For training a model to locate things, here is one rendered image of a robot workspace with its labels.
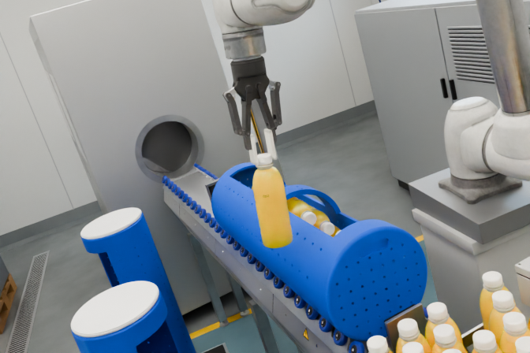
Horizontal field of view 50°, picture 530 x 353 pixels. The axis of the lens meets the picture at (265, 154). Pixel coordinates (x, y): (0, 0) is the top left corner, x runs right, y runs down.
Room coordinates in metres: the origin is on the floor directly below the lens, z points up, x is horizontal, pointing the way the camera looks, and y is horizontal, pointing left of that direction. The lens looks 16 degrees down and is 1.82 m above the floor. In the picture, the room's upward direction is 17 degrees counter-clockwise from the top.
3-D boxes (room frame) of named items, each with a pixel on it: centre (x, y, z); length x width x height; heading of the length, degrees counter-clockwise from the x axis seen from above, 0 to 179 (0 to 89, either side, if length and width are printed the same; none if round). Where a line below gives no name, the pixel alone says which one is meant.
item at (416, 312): (1.10, -0.19, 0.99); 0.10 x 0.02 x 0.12; 109
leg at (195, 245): (3.00, 0.53, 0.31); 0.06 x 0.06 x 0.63; 19
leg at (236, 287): (3.05, 0.40, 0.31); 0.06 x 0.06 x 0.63; 19
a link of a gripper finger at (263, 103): (1.24, -0.03, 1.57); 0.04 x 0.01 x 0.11; 20
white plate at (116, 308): (1.58, 0.58, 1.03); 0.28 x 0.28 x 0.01
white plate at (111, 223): (2.38, 0.74, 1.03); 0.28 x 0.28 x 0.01
